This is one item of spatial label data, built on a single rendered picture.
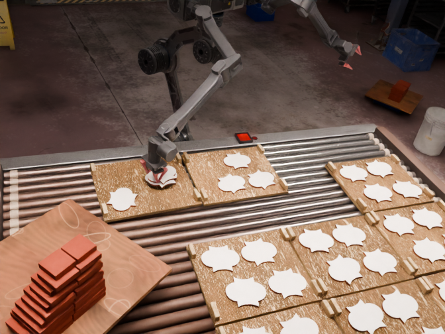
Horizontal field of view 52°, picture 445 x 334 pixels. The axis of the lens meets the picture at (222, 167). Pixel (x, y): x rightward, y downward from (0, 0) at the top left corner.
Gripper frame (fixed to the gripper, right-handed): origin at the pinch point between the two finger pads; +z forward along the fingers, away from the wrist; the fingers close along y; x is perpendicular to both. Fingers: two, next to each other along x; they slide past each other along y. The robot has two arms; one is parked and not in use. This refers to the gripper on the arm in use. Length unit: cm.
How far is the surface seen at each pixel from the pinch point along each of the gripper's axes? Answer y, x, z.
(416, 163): -62, -123, 2
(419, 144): -7, -301, 87
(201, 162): 0.1, -28.1, 3.7
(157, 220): -17.9, 9.9, 6.2
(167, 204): -13.9, 2.5, 4.3
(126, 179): 8.9, 7.9, 4.2
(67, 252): -41, 58, -28
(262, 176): -24, -45, 3
